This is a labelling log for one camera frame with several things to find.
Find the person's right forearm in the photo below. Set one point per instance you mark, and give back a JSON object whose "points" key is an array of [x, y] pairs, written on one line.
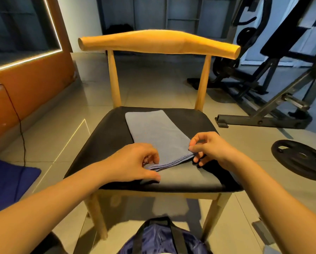
{"points": [[285, 203]]}

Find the dark blue mat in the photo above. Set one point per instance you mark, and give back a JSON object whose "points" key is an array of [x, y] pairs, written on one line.
{"points": [[9, 182]]}

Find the single blue-grey towel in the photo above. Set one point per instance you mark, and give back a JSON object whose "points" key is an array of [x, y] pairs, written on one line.
{"points": [[155, 132]]}

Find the wall mirror with light strip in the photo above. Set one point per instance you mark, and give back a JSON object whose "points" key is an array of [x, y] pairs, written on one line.
{"points": [[17, 26]]}

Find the black and grey gym machine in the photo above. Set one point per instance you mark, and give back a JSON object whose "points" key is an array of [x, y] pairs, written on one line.
{"points": [[264, 103]]}

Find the navy blue bag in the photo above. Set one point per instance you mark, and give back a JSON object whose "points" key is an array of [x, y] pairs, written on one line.
{"points": [[158, 239]]}

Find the loose black weight plate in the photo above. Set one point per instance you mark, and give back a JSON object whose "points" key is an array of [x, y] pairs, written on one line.
{"points": [[301, 160]]}

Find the grey shelf unit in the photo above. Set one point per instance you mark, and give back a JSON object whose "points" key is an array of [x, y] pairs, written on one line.
{"points": [[158, 10]]}

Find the person's left leg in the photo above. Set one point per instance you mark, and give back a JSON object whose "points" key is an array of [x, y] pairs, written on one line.
{"points": [[48, 244]]}

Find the person's right hand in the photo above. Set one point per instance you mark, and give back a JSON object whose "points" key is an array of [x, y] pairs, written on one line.
{"points": [[215, 148]]}

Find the wooden chair with black seat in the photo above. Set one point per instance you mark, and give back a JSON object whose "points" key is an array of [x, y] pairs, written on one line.
{"points": [[158, 42]]}

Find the person's left forearm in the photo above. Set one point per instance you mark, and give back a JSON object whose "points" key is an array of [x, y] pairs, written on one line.
{"points": [[41, 214]]}

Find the person's left hand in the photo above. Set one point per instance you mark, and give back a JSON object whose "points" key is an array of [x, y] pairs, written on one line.
{"points": [[127, 164]]}

